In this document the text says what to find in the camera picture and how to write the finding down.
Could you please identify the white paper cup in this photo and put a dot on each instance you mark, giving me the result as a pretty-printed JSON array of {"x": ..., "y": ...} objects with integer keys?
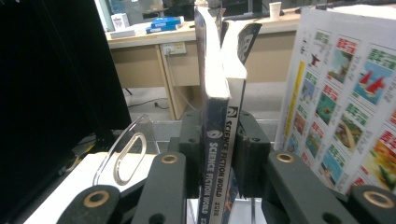
[{"x": 275, "y": 11}]

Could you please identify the blue flat boxes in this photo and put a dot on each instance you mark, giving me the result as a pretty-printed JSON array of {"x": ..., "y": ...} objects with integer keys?
[{"x": 165, "y": 24}]

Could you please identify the white book with colourful pictures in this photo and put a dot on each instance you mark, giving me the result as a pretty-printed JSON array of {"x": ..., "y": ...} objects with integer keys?
[{"x": 342, "y": 93}]

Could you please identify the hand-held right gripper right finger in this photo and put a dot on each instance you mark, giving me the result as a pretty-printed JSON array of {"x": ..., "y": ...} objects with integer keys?
[{"x": 286, "y": 186}]

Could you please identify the beige wooden desk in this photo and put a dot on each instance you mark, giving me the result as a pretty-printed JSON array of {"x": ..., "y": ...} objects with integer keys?
[{"x": 143, "y": 68}]

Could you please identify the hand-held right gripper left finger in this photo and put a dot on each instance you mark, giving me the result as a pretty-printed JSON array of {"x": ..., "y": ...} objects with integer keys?
[{"x": 162, "y": 186}]

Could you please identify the black curtain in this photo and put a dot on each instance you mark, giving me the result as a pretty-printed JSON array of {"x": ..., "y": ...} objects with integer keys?
[{"x": 46, "y": 77}]

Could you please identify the small white box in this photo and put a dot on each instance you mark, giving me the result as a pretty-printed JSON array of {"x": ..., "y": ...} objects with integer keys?
[{"x": 120, "y": 21}]

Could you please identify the clear acrylic book rack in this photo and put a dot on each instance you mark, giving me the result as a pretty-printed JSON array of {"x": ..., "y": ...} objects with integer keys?
[{"x": 130, "y": 149}]

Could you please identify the silver-spined black cover magazine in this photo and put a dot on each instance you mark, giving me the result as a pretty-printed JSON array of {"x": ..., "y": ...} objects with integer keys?
[{"x": 235, "y": 87}]

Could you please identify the white wall socket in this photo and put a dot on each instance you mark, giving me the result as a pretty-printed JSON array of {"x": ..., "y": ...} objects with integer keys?
[{"x": 173, "y": 48}]

